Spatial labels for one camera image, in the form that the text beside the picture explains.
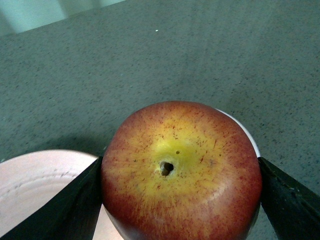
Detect pink plate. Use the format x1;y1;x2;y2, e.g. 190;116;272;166
0;150;121;240

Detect white curtain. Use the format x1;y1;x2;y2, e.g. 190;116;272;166
0;0;120;36

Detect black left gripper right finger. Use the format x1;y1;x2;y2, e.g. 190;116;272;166
258;157;320;240

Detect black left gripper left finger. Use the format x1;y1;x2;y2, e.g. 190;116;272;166
1;156;103;240

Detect red yellow apple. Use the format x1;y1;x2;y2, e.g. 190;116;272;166
101;101;262;240

